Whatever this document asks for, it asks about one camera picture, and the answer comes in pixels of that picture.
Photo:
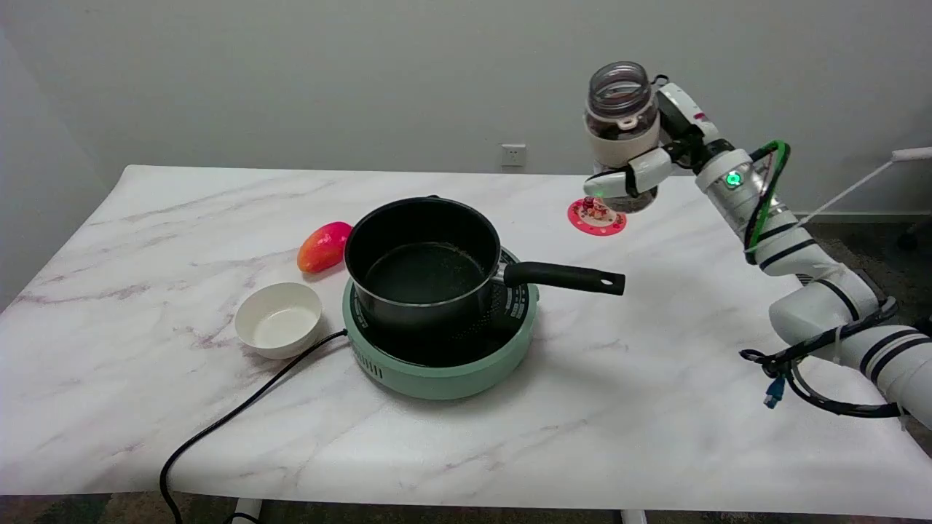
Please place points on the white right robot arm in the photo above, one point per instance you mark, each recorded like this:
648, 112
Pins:
815, 284

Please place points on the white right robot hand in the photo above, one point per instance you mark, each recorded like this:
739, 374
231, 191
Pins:
650, 166

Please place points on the white ceramic bowl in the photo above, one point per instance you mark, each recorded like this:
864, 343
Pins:
278, 319

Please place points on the clear glass jar with label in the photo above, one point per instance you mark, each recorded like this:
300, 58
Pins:
620, 124

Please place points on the white wall socket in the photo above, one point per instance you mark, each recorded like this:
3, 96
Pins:
513, 154

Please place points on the green electric hot plate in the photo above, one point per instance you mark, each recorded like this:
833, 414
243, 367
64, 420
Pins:
444, 349

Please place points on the pink round coaster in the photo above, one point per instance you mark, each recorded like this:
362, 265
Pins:
595, 218

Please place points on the white rod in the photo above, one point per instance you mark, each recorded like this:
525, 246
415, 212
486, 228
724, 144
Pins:
870, 182

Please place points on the white table leg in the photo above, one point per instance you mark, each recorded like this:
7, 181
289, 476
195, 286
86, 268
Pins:
633, 516
247, 509

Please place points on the red orange mango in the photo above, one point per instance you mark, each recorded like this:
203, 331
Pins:
324, 246

